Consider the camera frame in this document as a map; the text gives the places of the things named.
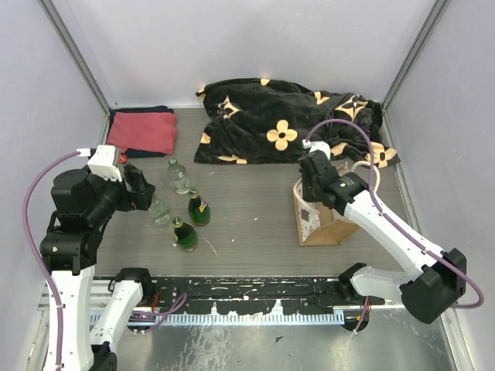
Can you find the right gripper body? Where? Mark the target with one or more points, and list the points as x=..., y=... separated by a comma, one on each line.
x=309, y=190

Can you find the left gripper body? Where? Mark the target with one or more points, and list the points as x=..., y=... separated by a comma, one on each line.
x=120, y=197

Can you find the cola glass bottle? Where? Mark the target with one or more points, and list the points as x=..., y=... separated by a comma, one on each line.
x=123, y=158

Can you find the canvas tote bag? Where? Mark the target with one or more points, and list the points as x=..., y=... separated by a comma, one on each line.
x=318, y=225

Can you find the green bottle front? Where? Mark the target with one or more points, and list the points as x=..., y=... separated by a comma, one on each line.
x=184, y=234

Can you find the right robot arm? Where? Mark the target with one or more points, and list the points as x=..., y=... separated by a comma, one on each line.
x=431, y=279

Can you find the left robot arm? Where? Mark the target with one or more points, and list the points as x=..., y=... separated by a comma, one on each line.
x=85, y=203

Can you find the clear glass bottle near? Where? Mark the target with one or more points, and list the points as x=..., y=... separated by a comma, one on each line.
x=159, y=210

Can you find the clear glass bottle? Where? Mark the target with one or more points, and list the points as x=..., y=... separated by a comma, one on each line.
x=178, y=176
x=159, y=210

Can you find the dark navy folded cloth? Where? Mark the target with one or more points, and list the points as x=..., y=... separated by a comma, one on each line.
x=136, y=153

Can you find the clear glass bottle far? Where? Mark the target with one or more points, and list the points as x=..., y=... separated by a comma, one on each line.
x=178, y=176

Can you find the red folded cloth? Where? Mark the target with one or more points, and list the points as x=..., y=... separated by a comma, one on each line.
x=145, y=131

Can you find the green bottle yellow label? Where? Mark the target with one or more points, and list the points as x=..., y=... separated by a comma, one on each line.
x=198, y=209

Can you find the black floral blanket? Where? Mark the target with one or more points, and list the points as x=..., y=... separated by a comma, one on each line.
x=263, y=121

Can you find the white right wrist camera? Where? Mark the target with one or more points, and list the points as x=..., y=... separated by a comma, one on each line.
x=312, y=146

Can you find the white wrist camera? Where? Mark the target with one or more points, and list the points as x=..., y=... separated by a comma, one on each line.
x=103, y=161
x=312, y=146

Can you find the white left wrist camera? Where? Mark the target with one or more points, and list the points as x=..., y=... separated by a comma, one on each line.
x=103, y=161

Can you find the white slotted cable duct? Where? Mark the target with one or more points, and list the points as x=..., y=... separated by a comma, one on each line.
x=273, y=318

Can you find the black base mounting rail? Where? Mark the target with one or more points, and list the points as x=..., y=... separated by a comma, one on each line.
x=243, y=295

